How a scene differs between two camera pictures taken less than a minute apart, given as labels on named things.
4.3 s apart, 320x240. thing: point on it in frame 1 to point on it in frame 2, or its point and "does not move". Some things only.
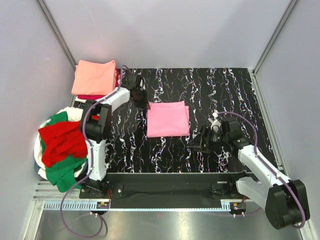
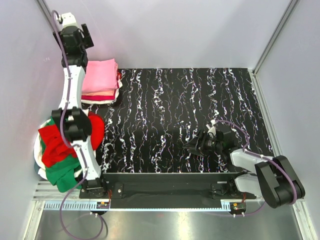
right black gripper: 198,143 to 193,144
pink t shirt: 168,119 to 100,74
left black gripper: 144,103 to 86,40
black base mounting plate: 161,186 does not move
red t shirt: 60,140 does not move
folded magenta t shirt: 100,97 does not move
